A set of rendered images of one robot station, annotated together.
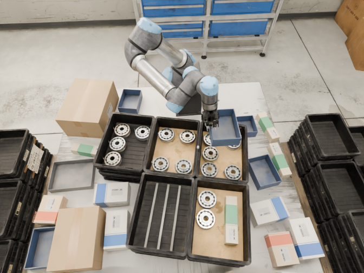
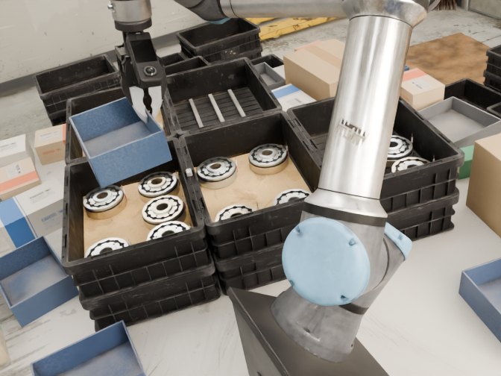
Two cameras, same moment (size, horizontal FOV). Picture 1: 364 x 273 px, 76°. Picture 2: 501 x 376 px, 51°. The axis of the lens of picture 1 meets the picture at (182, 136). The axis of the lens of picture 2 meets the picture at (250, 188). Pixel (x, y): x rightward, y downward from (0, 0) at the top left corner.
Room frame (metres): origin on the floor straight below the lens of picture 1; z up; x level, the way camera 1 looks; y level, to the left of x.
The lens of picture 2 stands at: (1.73, -0.27, 1.64)
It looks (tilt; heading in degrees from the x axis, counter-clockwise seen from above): 37 degrees down; 163
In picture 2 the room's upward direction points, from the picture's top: 9 degrees counter-clockwise
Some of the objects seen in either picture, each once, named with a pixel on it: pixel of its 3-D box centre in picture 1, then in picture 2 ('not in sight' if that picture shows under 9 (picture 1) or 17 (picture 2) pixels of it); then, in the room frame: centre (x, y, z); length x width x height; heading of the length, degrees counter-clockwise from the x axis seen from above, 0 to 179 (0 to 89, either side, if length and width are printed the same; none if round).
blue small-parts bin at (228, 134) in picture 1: (222, 127); (118, 137); (0.73, -0.23, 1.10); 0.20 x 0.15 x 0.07; 4
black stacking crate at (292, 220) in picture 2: (174, 149); (253, 181); (0.73, 0.05, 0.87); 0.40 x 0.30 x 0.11; 173
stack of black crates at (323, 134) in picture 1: (318, 147); not in sight; (1.02, -1.20, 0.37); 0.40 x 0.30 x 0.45; 3
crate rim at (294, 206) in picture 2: (173, 144); (251, 164); (0.73, 0.05, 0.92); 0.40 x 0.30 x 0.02; 173
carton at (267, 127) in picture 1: (267, 127); not in sight; (0.99, -0.63, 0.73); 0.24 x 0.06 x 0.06; 16
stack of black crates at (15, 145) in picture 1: (18, 163); not in sight; (0.88, 1.39, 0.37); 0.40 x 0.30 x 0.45; 3
